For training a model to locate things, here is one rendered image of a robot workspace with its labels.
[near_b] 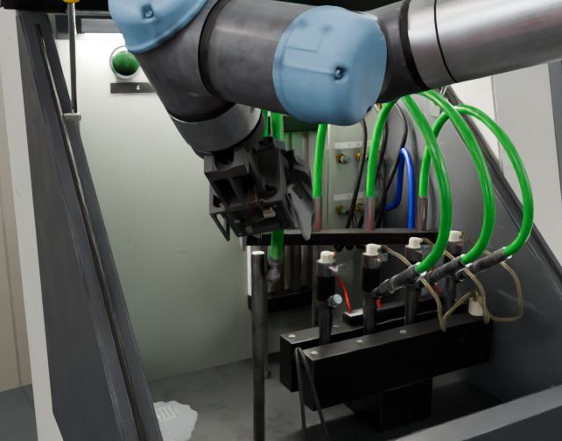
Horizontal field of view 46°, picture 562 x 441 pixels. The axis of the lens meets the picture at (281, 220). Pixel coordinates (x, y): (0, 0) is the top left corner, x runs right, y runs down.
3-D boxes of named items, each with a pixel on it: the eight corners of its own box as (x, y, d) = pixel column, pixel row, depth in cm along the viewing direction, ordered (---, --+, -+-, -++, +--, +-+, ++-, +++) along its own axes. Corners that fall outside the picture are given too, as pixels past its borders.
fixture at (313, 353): (312, 456, 95) (312, 359, 92) (279, 423, 104) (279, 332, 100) (487, 399, 111) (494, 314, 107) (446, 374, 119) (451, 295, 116)
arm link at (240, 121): (165, 66, 58) (255, 44, 56) (185, 101, 61) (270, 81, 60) (159, 131, 53) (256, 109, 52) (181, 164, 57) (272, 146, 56)
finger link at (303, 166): (286, 211, 72) (245, 169, 65) (285, 198, 73) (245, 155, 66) (326, 198, 70) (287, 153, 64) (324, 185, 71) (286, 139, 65)
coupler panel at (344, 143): (335, 239, 125) (339, 72, 118) (326, 235, 128) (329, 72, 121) (391, 231, 131) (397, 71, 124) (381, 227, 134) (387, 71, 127)
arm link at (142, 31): (171, 26, 42) (76, 9, 46) (227, 135, 51) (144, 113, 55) (231, -54, 45) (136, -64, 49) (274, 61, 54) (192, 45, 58)
